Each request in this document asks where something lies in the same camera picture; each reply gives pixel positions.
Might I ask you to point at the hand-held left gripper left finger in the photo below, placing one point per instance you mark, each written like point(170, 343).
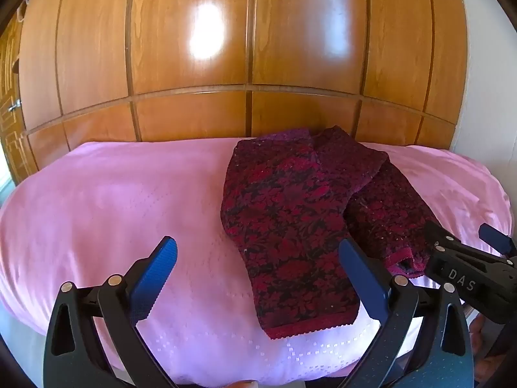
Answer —
point(155, 270)

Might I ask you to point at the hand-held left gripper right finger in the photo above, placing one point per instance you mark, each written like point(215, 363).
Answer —
point(363, 279)

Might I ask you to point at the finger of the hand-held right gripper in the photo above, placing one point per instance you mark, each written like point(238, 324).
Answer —
point(438, 236)
point(496, 238)

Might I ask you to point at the red floral knitted sweater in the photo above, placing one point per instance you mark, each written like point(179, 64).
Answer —
point(282, 210)

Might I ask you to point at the pink bed sheet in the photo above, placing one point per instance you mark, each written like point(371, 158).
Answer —
point(101, 202)

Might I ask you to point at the carved wooden door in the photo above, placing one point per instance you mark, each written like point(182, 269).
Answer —
point(10, 129)

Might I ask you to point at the wooden wardrobe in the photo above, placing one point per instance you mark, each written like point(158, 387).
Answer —
point(161, 28)

